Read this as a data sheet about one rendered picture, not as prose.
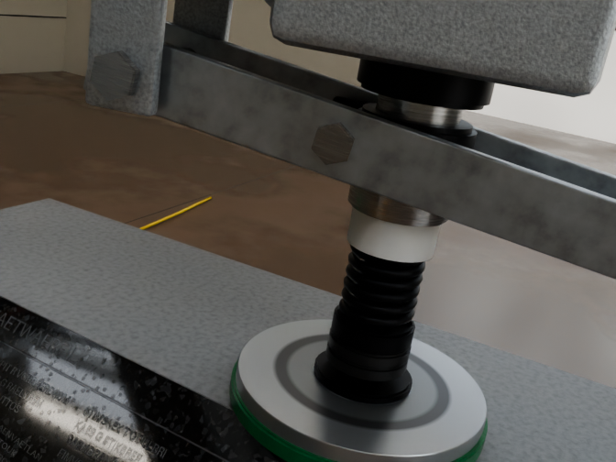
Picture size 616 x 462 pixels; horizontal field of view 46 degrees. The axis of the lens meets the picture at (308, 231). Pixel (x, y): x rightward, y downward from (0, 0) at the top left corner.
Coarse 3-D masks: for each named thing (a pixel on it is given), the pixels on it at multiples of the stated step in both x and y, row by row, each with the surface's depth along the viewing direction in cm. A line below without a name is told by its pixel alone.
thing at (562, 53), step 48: (288, 0) 43; (336, 0) 42; (384, 0) 42; (432, 0) 41; (480, 0) 41; (528, 0) 40; (576, 0) 40; (336, 48) 43; (384, 48) 43; (432, 48) 42; (480, 48) 42; (528, 48) 41; (576, 48) 41; (432, 96) 49; (480, 96) 50; (576, 96) 43
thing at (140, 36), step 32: (96, 0) 47; (128, 0) 47; (160, 0) 47; (192, 0) 62; (224, 0) 61; (96, 32) 48; (128, 32) 48; (160, 32) 48; (224, 32) 62; (160, 64) 49; (96, 96) 49; (128, 96) 49
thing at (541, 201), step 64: (128, 64) 47; (192, 64) 50; (256, 64) 60; (256, 128) 51; (320, 128) 49; (384, 128) 49; (384, 192) 50; (448, 192) 49; (512, 192) 49; (576, 192) 48; (576, 256) 49
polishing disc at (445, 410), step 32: (320, 320) 71; (256, 352) 63; (288, 352) 63; (320, 352) 64; (416, 352) 67; (256, 384) 58; (288, 384) 58; (320, 384) 59; (416, 384) 62; (448, 384) 63; (256, 416) 55; (288, 416) 54; (320, 416) 55; (352, 416) 56; (384, 416) 56; (416, 416) 57; (448, 416) 58; (480, 416) 59; (320, 448) 52; (352, 448) 52; (384, 448) 52; (416, 448) 53; (448, 448) 54
